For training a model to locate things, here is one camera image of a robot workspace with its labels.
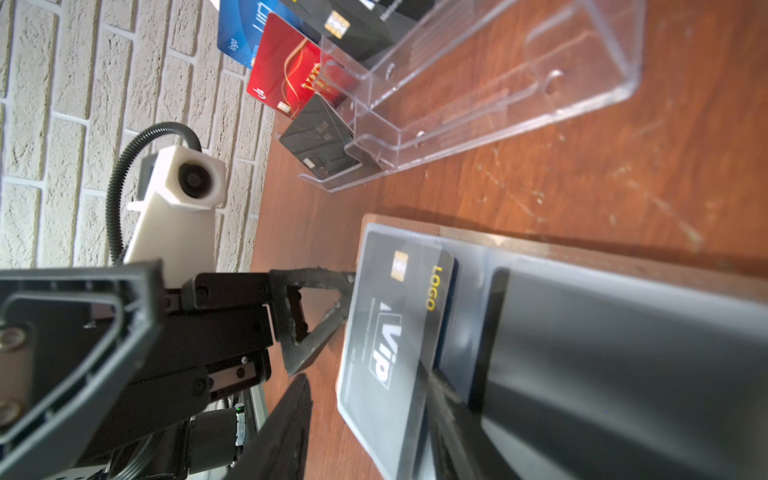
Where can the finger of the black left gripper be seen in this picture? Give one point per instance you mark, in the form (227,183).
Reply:
(302,336)
(71,339)

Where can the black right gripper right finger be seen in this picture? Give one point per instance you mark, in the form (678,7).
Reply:
(461,449)

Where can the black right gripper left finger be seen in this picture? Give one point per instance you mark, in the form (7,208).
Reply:
(279,450)

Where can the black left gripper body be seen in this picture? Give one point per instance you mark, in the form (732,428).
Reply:
(215,342)

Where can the black vip card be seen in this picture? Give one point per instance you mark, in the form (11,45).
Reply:
(400,298)
(364,30)

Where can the beige leather card holder wallet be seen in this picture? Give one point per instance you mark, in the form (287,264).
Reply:
(602,366)

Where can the clear acrylic card display stand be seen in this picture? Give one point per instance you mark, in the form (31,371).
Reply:
(471,73)

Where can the dark black card lower left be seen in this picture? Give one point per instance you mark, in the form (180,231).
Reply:
(318,137)

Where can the red gold VIP card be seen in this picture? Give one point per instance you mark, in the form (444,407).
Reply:
(285,74)

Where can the black VIP card in stand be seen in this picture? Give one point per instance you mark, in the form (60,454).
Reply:
(364,30)

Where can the blue VIP card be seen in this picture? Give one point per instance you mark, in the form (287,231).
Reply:
(242,23)

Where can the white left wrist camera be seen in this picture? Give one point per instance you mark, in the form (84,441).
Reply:
(176,223)

